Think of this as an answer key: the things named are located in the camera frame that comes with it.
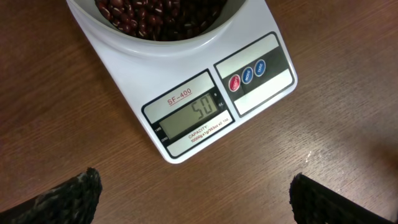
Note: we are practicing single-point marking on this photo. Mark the white digital kitchen scale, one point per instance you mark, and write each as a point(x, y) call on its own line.
point(186, 102)

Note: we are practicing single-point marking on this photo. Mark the beans in white bowl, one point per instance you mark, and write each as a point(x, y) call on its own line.
point(161, 20)

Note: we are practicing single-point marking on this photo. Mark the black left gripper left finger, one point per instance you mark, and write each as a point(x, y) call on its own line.
point(72, 202)

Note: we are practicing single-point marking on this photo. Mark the white round bowl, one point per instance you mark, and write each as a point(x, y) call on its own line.
point(106, 39)

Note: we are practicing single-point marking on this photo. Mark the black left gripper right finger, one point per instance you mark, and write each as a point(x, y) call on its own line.
point(314, 203)

